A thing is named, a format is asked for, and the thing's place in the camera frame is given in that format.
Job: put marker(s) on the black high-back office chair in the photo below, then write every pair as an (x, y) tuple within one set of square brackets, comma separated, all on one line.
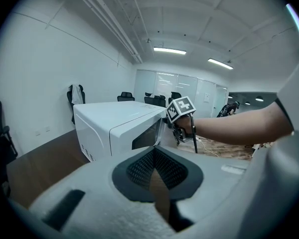
[(76, 108)]

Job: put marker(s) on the white microwave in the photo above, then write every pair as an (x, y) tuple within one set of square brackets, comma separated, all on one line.
[(109, 116)]

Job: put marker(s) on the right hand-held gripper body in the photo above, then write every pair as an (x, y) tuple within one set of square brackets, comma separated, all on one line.
[(180, 108)]

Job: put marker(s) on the white wall outlet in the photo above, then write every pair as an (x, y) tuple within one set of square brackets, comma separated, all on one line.
[(38, 133), (48, 128)]

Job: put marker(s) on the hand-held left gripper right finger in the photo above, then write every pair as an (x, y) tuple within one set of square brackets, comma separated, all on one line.
[(214, 183)]

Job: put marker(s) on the white garment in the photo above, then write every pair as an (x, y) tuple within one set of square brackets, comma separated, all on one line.
[(76, 94)]

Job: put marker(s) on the person's right hand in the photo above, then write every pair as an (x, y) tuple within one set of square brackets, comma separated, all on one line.
[(185, 124)]

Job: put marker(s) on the white paper sheet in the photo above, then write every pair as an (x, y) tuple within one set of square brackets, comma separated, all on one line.
[(207, 97)]

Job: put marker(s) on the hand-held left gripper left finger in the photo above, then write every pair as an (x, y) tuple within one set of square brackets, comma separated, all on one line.
[(94, 208)]

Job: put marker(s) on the person's right forearm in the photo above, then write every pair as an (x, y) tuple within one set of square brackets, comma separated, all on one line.
[(239, 126)]

